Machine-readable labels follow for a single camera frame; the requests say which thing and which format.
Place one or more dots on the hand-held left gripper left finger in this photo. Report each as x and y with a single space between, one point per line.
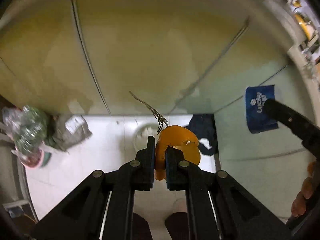
150 155

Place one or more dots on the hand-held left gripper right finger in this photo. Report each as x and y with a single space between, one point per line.
171 170

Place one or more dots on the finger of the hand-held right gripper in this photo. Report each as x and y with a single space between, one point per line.
285 116

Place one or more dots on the blue printed packet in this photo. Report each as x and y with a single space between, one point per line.
257 105

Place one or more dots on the orange fruit peel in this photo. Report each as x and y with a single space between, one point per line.
175 135

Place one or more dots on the person's right hand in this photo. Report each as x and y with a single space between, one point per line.
306 187

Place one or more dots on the white floor bowl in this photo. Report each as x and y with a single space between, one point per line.
142 137

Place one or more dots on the dark cloth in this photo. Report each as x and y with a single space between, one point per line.
202 127

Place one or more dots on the person's right leg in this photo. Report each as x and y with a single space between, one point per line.
177 226

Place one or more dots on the person's leg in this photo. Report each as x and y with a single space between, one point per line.
142 227
177 226

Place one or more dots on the person's left leg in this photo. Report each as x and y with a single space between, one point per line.
142 227

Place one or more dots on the grey bag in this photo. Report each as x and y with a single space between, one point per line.
72 130

